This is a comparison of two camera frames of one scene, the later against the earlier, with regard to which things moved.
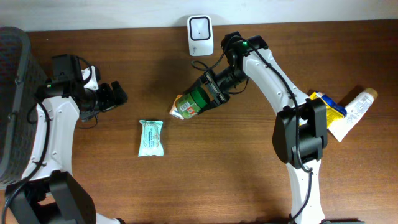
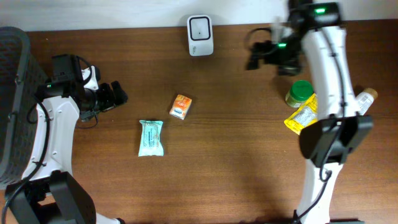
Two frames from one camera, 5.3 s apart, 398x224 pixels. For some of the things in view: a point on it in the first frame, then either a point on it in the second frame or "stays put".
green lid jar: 190,104 → 298,94
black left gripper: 108,99 stays put
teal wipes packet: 150,144 stays put
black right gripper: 221,93 → 293,67
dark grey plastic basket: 22,83 stays put
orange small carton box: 174,111 stays put
